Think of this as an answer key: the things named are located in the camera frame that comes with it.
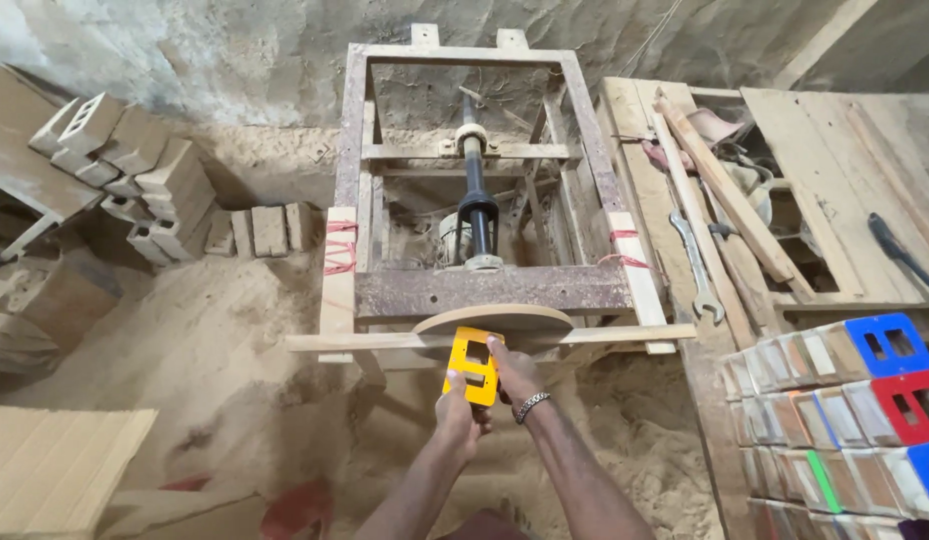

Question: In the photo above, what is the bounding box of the person's right hand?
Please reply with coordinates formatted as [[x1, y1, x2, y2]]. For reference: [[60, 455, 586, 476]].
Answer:
[[485, 334, 544, 415]]

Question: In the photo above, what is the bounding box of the person's left hand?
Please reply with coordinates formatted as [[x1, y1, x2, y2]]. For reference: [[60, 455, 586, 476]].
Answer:
[[434, 369, 494, 465]]

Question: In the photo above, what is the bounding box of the yellow rectangular switch box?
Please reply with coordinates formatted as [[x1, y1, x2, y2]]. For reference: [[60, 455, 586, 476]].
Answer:
[[442, 326, 505, 408]]

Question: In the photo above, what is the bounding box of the round wooden sanding disc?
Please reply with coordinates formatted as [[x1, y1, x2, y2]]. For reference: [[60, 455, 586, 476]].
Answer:
[[412, 303, 575, 354]]

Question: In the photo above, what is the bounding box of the horizontal wooden rest bar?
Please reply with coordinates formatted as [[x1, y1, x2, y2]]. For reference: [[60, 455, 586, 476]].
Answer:
[[286, 323, 697, 354]]

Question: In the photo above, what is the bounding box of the red cloth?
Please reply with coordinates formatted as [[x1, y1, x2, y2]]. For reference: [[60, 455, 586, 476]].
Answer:
[[259, 480, 335, 540]]

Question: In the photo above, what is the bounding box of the black shaft with motor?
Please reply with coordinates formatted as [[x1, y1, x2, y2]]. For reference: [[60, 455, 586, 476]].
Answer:
[[437, 88, 506, 273]]

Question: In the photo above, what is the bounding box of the silver open-end wrench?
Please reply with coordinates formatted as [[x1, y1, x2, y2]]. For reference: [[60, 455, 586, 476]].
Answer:
[[667, 207, 726, 324]]

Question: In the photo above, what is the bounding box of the row of wooden blocks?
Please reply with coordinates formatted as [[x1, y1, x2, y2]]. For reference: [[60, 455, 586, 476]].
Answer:
[[205, 201, 316, 259]]

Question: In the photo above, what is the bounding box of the long wooden slat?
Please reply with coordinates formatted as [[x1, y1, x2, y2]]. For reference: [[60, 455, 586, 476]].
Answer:
[[653, 88, 817, 303]]

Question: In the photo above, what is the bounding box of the wooden workbench with clutter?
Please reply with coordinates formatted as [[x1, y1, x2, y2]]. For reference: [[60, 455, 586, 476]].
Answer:
[[595, 75, 929, 346]]

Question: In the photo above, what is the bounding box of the heap of unpainted wooden boxes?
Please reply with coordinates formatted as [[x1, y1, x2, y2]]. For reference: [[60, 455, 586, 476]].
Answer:
[[28, 91, 218, 268]]

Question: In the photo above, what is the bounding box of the silver chain bracelet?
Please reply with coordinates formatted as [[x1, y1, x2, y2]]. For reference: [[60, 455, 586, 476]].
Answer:
[[513, 391, 553, 426]]

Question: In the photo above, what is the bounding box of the wooden upright with red string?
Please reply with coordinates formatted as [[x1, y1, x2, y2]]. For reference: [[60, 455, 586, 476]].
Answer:
[[605, 210, 677, 355], [318, 206, 358, 364]]

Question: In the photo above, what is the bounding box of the rusty metal sanding machine frame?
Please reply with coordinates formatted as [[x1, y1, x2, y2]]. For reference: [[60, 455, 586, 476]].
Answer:
[[331, 24, 637, 325]]

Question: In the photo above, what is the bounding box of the stack of coloured switch boxes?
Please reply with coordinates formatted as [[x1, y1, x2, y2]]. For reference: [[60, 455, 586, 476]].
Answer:
[[721, 312, 929, 540]]

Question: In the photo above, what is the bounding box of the black-handled tool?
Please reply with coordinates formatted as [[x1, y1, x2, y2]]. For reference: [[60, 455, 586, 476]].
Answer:
[[867, 212, 929, 300]]

